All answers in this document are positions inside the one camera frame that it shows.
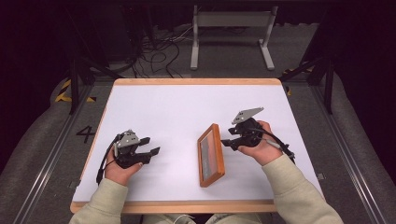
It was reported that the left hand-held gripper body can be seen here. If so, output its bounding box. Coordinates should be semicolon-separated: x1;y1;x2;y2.
113;129;154;170

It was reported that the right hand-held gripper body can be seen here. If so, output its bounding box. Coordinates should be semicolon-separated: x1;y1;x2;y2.
231;106;265;152

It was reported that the orange wooden picture frame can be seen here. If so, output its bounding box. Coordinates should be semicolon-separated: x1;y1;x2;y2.
196;122;226;189

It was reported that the person's left hand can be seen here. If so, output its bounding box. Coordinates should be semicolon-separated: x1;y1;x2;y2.
104;150;145;187

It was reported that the person's right hand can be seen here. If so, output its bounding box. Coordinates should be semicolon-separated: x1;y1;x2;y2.
237;119;283;167

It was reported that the yellow black hazard tape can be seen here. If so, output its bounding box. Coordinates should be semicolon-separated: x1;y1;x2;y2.
280;66;314;97
54;78;97;104

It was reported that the person's lap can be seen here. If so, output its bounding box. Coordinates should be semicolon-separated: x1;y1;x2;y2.
141;212;265;224

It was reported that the black metal stand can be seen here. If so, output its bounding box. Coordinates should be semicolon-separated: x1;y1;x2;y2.
68;50;123;116
277;55;336;115

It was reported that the grey metal stand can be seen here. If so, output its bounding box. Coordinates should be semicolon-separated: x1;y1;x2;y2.
190;5;278;71

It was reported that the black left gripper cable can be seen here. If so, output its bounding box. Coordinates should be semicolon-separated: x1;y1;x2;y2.
95;133;121;187

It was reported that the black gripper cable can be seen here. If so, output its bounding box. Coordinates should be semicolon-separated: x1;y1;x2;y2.
247;127;296;164
95;133;121;187

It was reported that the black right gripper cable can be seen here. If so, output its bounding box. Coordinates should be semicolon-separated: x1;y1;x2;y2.
247;127;296;164

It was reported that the aluminium floor rail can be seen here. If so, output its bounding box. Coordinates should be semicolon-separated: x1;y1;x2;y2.
311;83;389;224
12;83;94;224

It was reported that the tangle of black floor cables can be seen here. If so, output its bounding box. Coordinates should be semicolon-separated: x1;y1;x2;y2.
132;26;185;79

